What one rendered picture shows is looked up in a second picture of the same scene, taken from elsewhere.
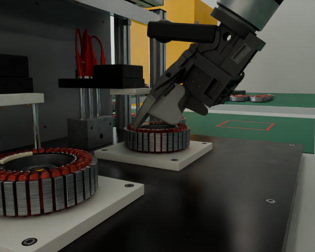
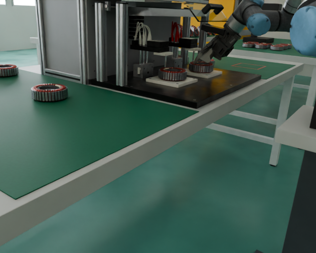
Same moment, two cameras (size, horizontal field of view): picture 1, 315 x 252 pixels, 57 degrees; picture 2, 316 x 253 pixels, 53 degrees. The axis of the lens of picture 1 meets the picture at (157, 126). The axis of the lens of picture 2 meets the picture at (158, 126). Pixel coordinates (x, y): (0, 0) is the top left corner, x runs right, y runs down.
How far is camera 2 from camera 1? 0.97 m
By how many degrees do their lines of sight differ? 13
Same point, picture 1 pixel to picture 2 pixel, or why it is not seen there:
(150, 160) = (198, 75)
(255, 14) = (236, 28)
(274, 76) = not seen: hidden behind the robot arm
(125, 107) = (185, 53)
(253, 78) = not seen: hidden behind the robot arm
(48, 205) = (178, 79)
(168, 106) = (206, 56)
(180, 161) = (208, 75)
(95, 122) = (176, 60)
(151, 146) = (198, 70)
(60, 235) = (182, 83)
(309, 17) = not seen: outside the picture
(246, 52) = (233, 40)
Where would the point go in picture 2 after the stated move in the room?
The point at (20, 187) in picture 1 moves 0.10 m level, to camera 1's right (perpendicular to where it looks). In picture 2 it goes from (173, 74) to (200, 76)
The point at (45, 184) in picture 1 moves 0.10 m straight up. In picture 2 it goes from (178, 74) to (180, 46)
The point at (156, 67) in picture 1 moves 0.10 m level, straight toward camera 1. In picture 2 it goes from (202, 35) to (202, 37)
